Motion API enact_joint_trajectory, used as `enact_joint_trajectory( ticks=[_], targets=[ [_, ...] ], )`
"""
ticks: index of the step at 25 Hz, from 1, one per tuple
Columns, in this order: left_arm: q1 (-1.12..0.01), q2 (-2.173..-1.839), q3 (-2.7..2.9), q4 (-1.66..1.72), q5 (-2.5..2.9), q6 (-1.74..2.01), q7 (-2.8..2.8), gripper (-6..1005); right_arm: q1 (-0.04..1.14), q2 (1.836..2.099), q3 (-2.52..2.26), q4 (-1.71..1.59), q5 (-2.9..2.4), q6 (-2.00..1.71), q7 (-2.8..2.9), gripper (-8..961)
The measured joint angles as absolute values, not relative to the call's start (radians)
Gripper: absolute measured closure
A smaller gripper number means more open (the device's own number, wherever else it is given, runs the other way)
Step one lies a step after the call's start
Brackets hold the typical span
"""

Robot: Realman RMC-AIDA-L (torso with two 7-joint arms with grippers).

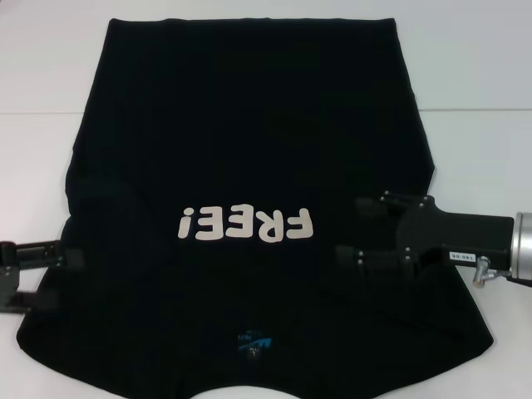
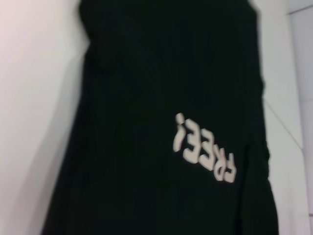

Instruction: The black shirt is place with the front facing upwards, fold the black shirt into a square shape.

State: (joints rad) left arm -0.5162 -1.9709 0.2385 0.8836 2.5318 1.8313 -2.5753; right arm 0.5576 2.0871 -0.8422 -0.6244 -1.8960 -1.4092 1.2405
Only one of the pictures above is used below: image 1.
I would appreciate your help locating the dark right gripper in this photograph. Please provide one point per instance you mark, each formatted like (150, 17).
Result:
(449, 234)

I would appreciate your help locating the black shirt with FREE print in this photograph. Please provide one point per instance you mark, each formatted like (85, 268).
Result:
(249, 145)

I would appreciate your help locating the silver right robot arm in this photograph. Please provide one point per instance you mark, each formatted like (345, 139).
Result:
(523, 249)

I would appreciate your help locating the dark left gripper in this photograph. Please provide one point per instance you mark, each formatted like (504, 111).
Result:
(8, 278)

